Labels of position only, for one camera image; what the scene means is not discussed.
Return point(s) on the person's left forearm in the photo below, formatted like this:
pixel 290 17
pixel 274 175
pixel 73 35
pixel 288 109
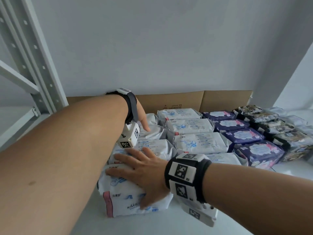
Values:
pixel 53 156

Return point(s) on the white metal shelf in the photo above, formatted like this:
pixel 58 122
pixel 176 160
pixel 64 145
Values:
pixel 29 58
pixel 291 166

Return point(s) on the person's right forearm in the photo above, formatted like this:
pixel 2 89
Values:
pixel 264 200

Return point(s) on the white marker plate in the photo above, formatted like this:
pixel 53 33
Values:
pixel 123 90
pixel 182 171

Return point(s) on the brown cardboard sheet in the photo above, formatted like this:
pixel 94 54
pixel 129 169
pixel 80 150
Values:
pixel 183 101

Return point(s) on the person's right hand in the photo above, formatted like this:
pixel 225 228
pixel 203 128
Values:
pixel 146 171

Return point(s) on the white blue ABC packs group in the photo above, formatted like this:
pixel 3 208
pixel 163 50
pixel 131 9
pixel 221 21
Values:
pixel 195 141

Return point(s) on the person's left hand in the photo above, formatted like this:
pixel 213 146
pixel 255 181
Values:
pixel 143 117

